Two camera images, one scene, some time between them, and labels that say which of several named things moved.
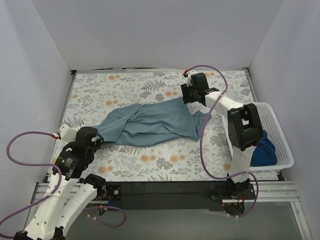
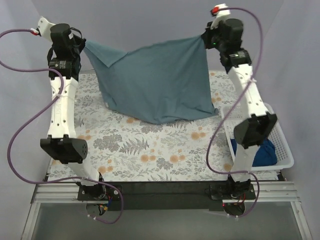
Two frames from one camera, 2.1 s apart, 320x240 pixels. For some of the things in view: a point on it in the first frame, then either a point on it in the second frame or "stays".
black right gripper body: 186,93 -> 207,39
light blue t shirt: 153,121 -> 157,85
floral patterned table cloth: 95,95 stays
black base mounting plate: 168,195 stays
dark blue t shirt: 264,153 stays
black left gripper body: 97,140 -> 78,46
